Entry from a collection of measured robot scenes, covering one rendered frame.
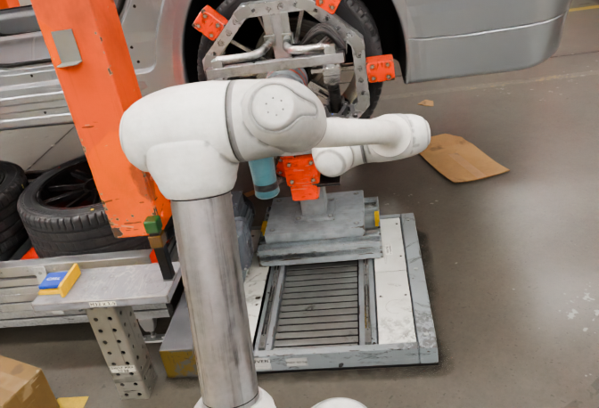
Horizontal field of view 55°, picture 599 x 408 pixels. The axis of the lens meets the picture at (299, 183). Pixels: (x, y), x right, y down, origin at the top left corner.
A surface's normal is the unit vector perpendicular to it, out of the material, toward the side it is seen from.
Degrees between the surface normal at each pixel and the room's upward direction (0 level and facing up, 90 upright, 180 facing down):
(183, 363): 90
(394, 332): 0
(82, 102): 90
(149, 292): 0
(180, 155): 78
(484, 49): 90
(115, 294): 0
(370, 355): 90
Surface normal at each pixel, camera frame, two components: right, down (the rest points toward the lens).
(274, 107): -0.02, -0.04
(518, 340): -0.15, -0.88
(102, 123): -0.08, 0.47
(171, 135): -0.18, 0.25
